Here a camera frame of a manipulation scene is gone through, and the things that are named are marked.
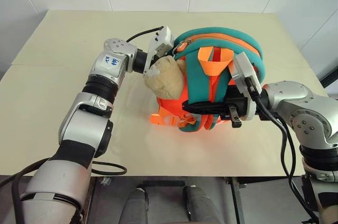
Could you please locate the dark grey rounded shape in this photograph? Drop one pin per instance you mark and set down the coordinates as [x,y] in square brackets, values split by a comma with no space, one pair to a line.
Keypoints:
[200,205]
[136,206]

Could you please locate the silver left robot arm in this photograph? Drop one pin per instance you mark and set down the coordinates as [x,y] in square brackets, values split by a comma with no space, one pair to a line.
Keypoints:
[79,126]

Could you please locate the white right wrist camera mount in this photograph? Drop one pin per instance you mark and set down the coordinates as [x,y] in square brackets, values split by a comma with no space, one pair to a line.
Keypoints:
[244,68]

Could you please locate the dark metal table frame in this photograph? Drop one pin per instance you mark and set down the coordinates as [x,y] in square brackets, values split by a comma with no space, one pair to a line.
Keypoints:
[237,200]

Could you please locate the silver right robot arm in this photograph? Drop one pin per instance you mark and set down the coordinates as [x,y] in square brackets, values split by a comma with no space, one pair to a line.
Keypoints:
[303,102]

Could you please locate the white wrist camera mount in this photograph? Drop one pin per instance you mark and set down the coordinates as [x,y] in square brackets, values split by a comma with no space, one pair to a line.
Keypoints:
[165,37]
[244,68]

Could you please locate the black bar by wall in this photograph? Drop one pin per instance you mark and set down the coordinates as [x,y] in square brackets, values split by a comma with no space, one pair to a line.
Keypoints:
[330,76]

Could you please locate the orange and teal backpack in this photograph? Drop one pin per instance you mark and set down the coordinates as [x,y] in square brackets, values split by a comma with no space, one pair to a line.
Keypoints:
[200,76]

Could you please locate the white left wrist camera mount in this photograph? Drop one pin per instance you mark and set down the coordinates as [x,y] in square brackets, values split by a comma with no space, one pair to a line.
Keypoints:
[165,37]

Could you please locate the beige plush toy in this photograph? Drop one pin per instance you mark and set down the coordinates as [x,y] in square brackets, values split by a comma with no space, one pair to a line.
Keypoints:
[166,78]

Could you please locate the white sticker with blue writing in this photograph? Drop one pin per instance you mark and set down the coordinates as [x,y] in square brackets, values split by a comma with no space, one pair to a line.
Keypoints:
[111,61]

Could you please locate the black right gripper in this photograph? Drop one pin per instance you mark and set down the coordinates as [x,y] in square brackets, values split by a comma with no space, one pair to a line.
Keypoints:
[236,102]

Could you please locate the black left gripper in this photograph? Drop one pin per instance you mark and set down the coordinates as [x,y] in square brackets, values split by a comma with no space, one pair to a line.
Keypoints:
[163,53]

